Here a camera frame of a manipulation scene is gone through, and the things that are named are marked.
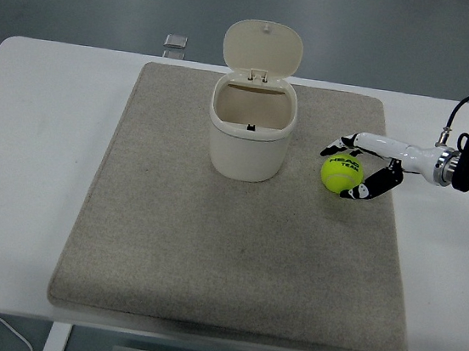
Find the beige felt mat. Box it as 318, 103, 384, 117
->
43, 52, 440, 351

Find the yellow tennis ball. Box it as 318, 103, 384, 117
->
318, 151, 367, 197

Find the white table leg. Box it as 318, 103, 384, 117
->
41, 320, 74, 351

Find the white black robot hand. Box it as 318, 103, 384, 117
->
315, 127, 444, 211

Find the cream bin with flip lid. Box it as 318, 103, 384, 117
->
201, 14, 308, 187

